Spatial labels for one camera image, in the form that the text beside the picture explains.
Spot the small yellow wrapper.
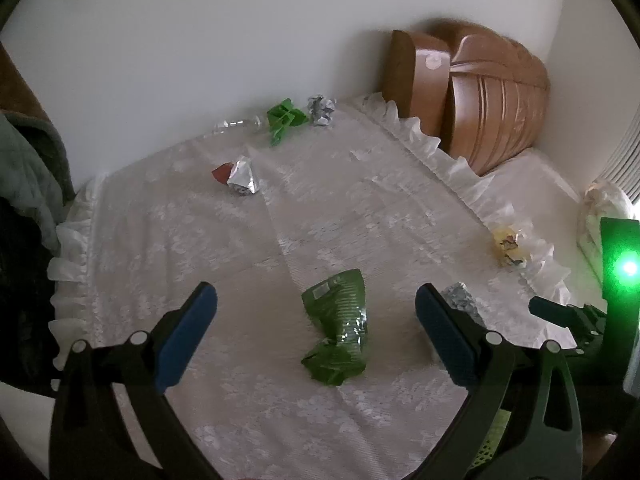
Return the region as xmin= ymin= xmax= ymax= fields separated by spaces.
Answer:
xmin=492 ymin=227 xmax=532 ymax=267

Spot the green plastic basket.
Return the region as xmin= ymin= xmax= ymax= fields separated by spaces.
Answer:
xmin=470 ymin=407 xmax=511 ymax=468

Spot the clear plastic bottle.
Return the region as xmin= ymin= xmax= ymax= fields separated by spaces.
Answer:
xmin=214 ymin=116 xmax=266 ymax=135

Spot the red and silver wrapper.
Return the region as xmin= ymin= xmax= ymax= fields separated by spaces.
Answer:
xmin=211 ymin=156 xmax=260 ymax=197

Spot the dark green cloth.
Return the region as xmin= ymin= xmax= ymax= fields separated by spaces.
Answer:
xmin=0 ymin=110 xmax=76 ymax=396

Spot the crumpled bright green wrapper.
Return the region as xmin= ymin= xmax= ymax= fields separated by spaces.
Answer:
xmin=266 ymin=99 xmax=309 ymax=147

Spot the white lace tablecloth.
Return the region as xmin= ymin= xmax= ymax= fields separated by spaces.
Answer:
xmin=47 ymin=92 xmax=571 ymax=480

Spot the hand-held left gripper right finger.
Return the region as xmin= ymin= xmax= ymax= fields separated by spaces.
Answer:
xmin=415 ymin=283 xmax=586 ymax=480

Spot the silver foil wrapper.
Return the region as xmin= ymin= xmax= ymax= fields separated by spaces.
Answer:
xmin=442 ymin=282 xmax=483 ymax=326

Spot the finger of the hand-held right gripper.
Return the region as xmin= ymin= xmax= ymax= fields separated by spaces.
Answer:
xmin=530 ymin=296 xmax=626 ymax=356

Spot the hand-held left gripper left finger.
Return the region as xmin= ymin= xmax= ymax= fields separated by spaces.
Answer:
xmin=49 ymin=282 xmax=218 ymax=480

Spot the white bed sheet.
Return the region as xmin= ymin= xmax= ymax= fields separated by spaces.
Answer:
xmin=480 ymin=147 xmax=606 ymax=301

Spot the white folded duvet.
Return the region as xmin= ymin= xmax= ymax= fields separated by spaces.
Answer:
xmin=577 ymin=182 xmax=636 ymax=261

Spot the wooden headboard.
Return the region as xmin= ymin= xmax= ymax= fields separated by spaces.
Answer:
xmin=382 ymin=20 xmax=551 ymax=177

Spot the green snack bag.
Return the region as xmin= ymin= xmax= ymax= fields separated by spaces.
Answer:
xmin=301 ymin=269 xmax=368 ymax=387

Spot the crumpled silver foil ball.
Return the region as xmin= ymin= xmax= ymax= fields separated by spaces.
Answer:
xmin=307 ymin=94 xmax=337 ymax=127

